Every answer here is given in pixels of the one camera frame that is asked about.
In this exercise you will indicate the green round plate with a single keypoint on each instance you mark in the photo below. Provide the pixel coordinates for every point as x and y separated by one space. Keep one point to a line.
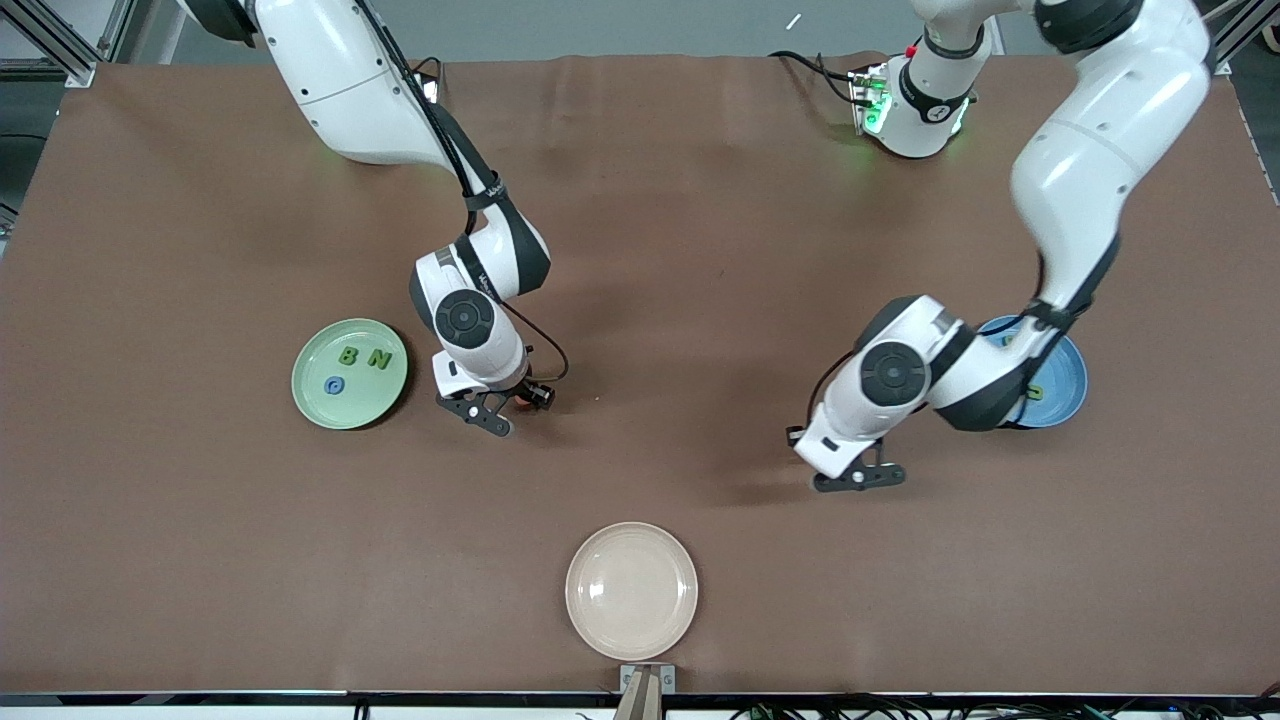
370 405

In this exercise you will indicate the beige round plate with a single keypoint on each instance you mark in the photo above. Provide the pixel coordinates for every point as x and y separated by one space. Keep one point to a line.
630 590

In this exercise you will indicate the blue round uppercase letter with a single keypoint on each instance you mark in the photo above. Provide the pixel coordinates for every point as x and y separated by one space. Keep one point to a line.
328 386

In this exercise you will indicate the green uppercase letter N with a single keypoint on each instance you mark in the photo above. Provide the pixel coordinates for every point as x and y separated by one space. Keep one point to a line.
379 359

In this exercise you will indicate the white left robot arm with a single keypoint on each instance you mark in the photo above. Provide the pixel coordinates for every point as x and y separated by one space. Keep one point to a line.
1100 130

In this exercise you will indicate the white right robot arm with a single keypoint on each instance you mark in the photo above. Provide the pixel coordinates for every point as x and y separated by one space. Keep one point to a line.
340 80

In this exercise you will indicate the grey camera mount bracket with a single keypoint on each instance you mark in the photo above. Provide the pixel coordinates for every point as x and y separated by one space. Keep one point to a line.
645 680

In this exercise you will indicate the brown table cover sheet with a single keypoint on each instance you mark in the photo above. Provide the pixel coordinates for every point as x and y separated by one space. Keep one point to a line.
640 250

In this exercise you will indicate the green uppercase letter B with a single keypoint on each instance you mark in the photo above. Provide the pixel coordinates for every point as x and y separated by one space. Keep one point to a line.
342 356

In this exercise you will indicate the blue round plate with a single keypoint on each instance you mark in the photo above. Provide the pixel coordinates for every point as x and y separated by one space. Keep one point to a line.
1065 390

